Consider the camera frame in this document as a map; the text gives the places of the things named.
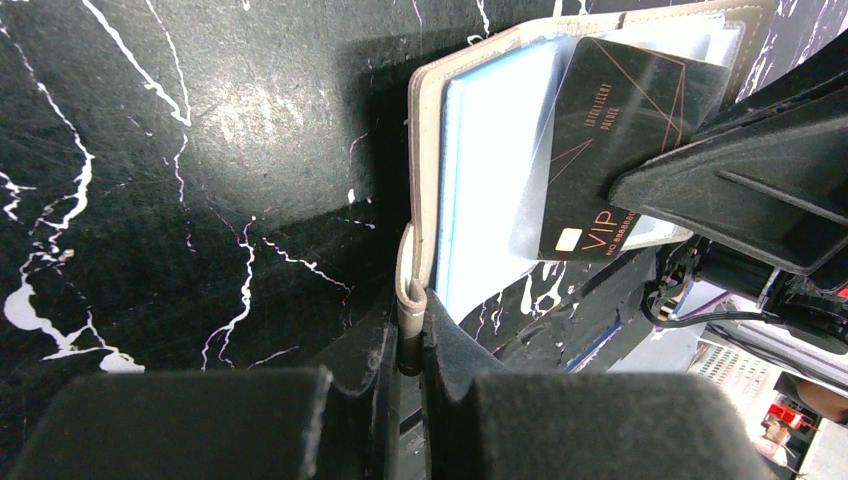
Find silver metal card holder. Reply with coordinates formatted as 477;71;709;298
395;1;776;375

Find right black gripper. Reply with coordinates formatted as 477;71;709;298
609;89;847;355

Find black VIP card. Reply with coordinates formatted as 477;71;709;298
539;37;730;261

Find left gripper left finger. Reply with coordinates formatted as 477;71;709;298
10;300;399;479

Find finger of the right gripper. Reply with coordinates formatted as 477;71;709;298
702;31;847;133

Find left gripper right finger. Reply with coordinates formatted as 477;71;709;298
422;293;769;479

